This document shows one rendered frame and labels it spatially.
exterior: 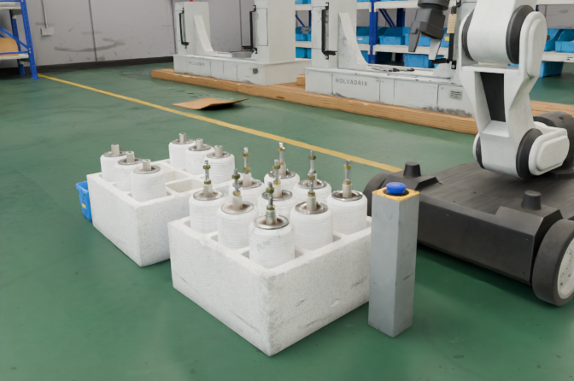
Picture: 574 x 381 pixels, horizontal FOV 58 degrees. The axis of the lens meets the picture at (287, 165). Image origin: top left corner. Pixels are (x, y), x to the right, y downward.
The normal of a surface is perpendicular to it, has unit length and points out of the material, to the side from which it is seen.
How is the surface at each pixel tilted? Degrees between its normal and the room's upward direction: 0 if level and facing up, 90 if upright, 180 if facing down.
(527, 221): 45
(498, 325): 0
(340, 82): 90
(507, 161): 106
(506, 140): 120
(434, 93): 90
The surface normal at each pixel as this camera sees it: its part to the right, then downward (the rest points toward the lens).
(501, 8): -0.71, -0.22
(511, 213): -0.55, -0.54
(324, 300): 0.66, 0.20
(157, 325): -0.02, -0.96
